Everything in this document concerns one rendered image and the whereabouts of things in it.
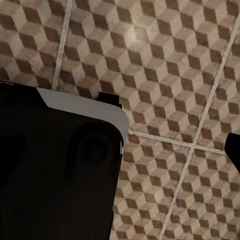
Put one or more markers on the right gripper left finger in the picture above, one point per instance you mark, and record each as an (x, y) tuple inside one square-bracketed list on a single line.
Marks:
[(12, 150)]

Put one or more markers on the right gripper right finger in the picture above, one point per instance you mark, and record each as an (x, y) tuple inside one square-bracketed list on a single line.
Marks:
[(232, 148)]

